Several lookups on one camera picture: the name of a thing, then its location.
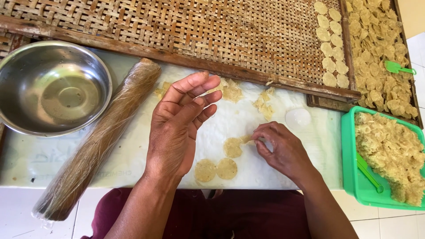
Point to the person's right hand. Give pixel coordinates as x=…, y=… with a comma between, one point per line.
x=287, y=152

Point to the person's left hand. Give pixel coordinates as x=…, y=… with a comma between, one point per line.
x=169, y=132

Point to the small torn dough piece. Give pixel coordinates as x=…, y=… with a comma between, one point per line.
x=246, y=139

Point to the white round cutter lid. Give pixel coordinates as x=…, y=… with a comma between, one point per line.
x=298, y=118

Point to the dough scrap cluster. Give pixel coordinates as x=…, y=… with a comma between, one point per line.
x=264, y=104
x=162, y=90
x=231, y=91

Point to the round flat dough disc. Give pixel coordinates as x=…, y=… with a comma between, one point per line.
x=226, y=168
x=232, y=148
x=205, y=170

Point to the white plastic work sheet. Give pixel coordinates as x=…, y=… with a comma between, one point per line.
x=126, y=166

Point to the plastic-wrapped wooden rolling pin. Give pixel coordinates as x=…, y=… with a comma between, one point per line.
x=99, y=136

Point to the green plastic container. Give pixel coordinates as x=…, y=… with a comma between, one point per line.
x=352, y=179

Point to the person's maroon clothing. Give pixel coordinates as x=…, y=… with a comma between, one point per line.
x=239, y=215

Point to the green plastic spatula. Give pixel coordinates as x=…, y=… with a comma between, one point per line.
x=367, y=172

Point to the large woven bamboo tray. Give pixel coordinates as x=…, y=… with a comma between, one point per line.
x=186, y=33

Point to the heap of dough scraps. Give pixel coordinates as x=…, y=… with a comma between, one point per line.
x=391, y=152

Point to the rows of dough discs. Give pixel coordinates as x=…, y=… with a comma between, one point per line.
x=332, y=49

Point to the steel mixing bowl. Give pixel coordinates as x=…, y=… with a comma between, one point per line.
x=53, y=89

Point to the small green plastic scraper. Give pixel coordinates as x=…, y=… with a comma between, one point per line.
x=395, y=67

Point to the heap of dried crackers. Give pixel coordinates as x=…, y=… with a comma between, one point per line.
x=375, y=43

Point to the woven tray with dark frame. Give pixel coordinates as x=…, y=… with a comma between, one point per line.
x=411, y=96

